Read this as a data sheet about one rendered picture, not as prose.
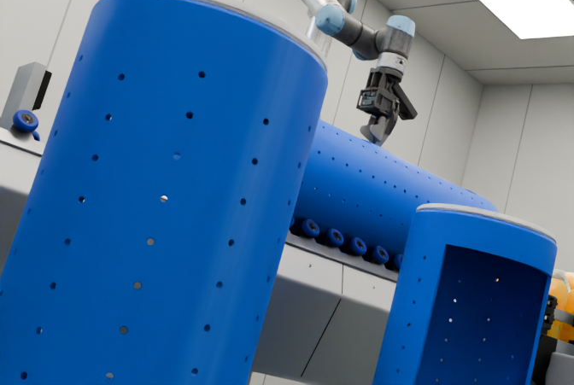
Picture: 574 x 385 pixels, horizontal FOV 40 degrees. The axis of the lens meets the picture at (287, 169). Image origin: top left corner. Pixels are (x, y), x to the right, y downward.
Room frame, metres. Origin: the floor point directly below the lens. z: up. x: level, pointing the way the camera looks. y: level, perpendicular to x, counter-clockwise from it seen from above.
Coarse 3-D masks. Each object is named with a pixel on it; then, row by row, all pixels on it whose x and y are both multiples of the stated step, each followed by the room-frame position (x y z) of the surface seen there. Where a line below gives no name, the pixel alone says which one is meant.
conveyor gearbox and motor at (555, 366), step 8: (552, 360) 2.06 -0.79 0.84; (560, 360) 2.04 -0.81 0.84; (568, 360) 2.02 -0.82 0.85; (552, 368) 2.06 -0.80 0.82; (560, 368) 2.04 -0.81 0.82; (568, 368) 2.02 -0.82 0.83; (552, 376) 2.05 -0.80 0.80; (560, 376) 2.03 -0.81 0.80; (568, 376) 2.02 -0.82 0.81; (552, 384) 2.05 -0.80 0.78; (560, 384) 2.03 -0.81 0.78; (568, 384) 2.01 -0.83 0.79
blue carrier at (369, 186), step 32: (320, 128) 1.73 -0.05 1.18; (320, 160) 1.70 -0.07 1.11; (352, 160) 1.76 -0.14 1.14; (384, 160) 1.84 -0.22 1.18; (320, 192) 1.73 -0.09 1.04; (352, 192) 1.77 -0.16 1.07; (384, 192) 1.82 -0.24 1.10; (416, 192) 1.88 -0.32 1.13; (448, 192) 1.98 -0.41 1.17; (320, 224) 1.80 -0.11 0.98; (352, 224) 1.82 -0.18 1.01; (384, 224) 1.85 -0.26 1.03
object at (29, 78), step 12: (24, 72) 1.46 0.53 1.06; (36, 72) 1.43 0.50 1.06; (48, 72) 1.45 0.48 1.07; (12, 84) 1.50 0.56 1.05; (24, 84) 1.44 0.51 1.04; (36, 84) 1.43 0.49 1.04; (48, 84) 1.45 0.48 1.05; (12, 96) 1.48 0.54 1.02; (24, 96) 1.43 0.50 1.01; (36, 96) 1.44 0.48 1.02; (12, 108) 1.46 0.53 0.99; (24, 108) 1.43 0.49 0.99; (36, 108) 1.45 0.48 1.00; (0, 120) 1.50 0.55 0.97; (12, 120) 1.43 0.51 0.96
